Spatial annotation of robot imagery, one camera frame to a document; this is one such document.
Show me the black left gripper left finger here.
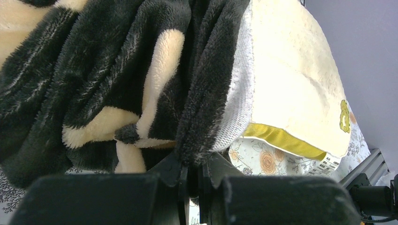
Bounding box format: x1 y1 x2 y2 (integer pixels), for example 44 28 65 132
10 153 188 225

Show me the white quilted pillow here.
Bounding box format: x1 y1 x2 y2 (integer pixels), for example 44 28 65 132
211 0 351 160

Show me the white care label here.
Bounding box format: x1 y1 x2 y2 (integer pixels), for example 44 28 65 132
305 152 342 177

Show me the yellow patch on pillow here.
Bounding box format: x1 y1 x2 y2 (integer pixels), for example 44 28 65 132
339 100 351 133

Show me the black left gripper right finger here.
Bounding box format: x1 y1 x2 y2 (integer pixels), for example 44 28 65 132
199 153 360 225

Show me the black floral plush pillowcase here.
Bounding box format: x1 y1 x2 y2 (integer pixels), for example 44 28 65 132
0 0 253 189

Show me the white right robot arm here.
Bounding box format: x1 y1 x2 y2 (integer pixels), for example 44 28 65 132
348 173 398 225

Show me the floral patterned table mat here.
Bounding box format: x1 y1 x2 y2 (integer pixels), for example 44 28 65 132
0 112 370 225

